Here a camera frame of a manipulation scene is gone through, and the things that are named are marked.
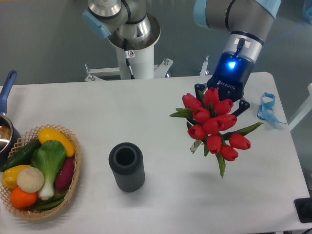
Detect cream garlic bulb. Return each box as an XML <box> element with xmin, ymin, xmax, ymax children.
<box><xmin>17</xmin><ymin>167</ymin><xmax>44</xmax><ymax>193</ymax></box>

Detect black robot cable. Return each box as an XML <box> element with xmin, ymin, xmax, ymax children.
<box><xmin>122</xmin><ymin>38</ymin><xmax>136</xmax><ymax>80</ymax></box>

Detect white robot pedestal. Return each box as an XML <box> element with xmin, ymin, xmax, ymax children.
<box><xmin>85</xmin><ymin>44</ymin><xmax>174</xmax><ymax>82</ymax></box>

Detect green bean pods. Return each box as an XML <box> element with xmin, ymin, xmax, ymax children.
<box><xmin>34</xmin><ymin>193</ymin><xmax>66</xmax><ymax>212</ymax></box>

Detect orange fruit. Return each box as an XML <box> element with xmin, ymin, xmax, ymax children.
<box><xmin>10</xmin><ymin>187</ymin><xmax>38</xmax><ymax>208</ymax></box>

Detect red tulip bouquet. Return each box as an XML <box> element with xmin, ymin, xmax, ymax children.
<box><xmin>170</xmin><ymin>88</ymin><xmax>262</xmax><ymax>177</ymax></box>

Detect blue handled saucepan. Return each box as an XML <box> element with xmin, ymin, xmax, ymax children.
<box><xmin>0</xmin><ymin>70</ymin><xmax>20</xmax><ymax>166</ymax></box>

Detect blue ribbon strip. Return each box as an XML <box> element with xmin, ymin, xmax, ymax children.
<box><xmin>257</xmin><ymin>92</ymin><xmax>286</xmax><ymax>124</ymax></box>

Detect green bok choy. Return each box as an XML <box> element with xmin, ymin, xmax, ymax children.
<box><xmin>31</xmin><ymin>140</ymin><xmax>66</xmax><ymax>200</ymax></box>

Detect dark grey ribbed vase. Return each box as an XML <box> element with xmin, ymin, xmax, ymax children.
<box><xmin>109</xmin><ymin>142</ymin><xmax>145</xmax><ymax>192</ymax></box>

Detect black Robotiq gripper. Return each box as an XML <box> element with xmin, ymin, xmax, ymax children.
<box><xmin>194</xmin><ymin>53</ymin><xmax>254</xmax><ymax>117</ymax></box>

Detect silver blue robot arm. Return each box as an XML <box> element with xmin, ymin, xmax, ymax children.
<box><xmin>82</xmin><ymin>0</ymin><xmax>280</xmax><ymax>116</ymax></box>

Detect dark green cucumber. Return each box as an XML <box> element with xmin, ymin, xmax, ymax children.
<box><xmin>0</xmin><ymin>139</ymin><xmax>41</xmax><ymax>172</ymax></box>

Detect yellow bell pepper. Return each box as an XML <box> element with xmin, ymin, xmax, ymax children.
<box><xmin>1</xmin><ymin>165</ymin><xmax>31</xmax><ymax>189</ymax></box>

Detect woven wicker basket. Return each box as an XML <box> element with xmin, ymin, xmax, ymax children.
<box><xmin>0</xmin><ymin>124</ymin><xmax>81</xmax><ymax>220</ymax></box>

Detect white frame bar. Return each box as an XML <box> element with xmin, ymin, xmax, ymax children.
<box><xmin>288</xmin><ymin>83</ymin><xmax>312</xmax><ymax>131</ymax></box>

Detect purple sweet potato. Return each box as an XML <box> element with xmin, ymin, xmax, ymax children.
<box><xmin>55</xmin><ymin>157</ymin><xmax>74</xmax><ymax>190</ymax></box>

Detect black device at edge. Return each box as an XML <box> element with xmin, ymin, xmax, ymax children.
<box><xmin>294</xmin><ymin>197</ymin><xmax>312</xmax><ymax>223</ymax></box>

